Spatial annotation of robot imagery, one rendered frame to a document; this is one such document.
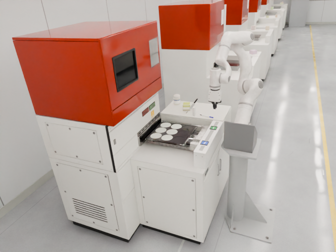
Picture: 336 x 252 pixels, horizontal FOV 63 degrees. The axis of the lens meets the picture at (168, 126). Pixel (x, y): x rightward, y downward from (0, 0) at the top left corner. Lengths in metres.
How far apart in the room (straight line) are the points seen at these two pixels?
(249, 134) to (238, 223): 0.98
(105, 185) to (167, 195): 0.51
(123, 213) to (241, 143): 1.14
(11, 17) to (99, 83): 1.66
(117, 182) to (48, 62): 1.01
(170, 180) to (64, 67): 1.14
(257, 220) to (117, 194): 1.37
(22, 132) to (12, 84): 0.53
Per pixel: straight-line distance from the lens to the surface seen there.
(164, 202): 2.41
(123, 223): 2.53
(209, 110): 2.69
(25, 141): 3.45
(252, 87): 2.34
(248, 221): 2.88
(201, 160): 2.07
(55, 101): 2.19
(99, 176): 2.30
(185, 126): 2.54
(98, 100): 1.91
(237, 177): 2.52
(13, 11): 3.33
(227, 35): 2.33
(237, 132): 2.26
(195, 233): 2.53
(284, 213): 3.06
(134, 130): 2.28
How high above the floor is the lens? 2.08
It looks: 27 degrees down
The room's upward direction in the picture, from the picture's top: 4 degrees counter-clockwise
